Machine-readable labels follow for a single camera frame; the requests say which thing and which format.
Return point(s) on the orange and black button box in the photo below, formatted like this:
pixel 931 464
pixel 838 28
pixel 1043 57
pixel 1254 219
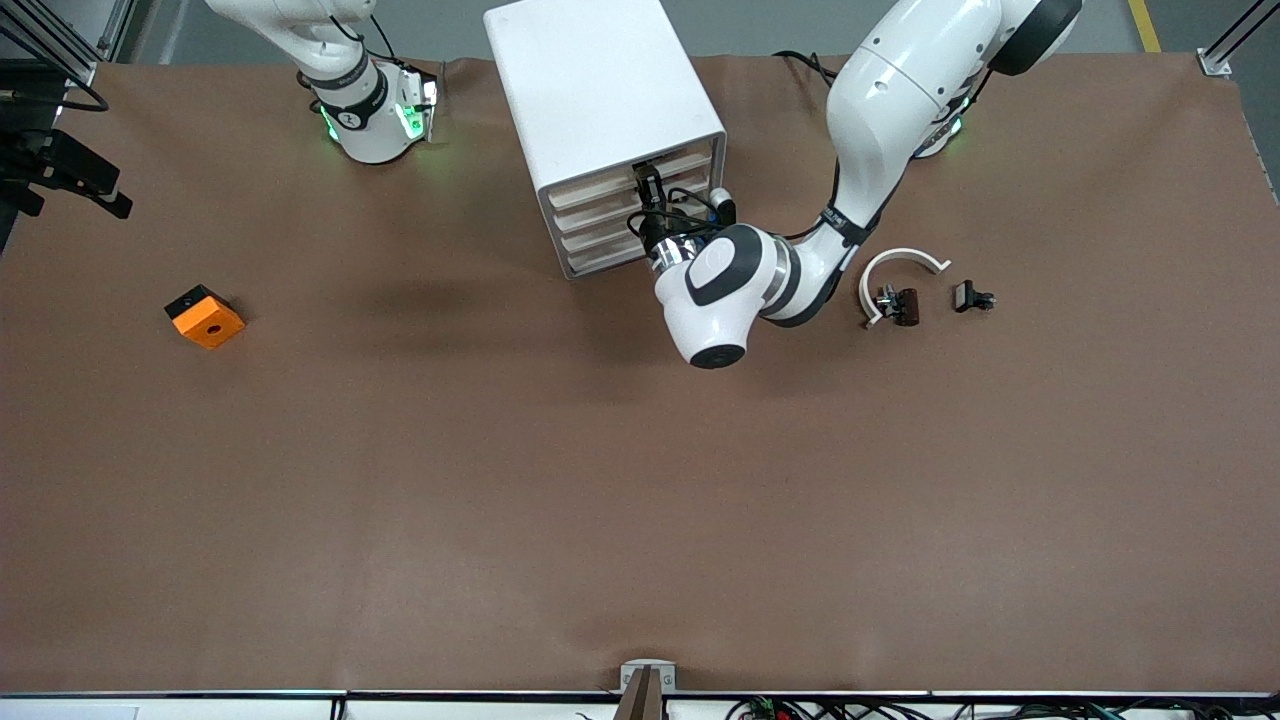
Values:
pixel 210 325

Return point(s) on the brown bar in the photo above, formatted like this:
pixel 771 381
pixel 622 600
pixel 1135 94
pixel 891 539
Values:
pixel 640 700

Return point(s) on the white curved plastic bracket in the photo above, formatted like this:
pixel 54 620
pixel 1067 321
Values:
pixel 900 254

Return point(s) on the small black clip part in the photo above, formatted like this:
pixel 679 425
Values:
pixel 965 296

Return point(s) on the brown table cover sheet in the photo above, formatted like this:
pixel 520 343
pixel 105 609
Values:
pixel 640 450

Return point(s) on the silver metal bracket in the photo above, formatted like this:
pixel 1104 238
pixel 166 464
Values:
pixel 648 666

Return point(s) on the dark brown switch block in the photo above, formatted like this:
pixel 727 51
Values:
pixel 908 307

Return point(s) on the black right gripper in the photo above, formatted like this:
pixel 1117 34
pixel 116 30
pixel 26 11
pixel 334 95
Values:
pixel 52 160

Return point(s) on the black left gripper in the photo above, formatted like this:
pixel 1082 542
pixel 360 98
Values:
pixel 652 228

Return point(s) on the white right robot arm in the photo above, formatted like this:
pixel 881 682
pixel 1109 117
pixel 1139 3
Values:
pixel 365 125

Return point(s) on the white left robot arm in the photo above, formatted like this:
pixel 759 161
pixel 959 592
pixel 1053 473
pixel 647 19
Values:
pixel 890 90

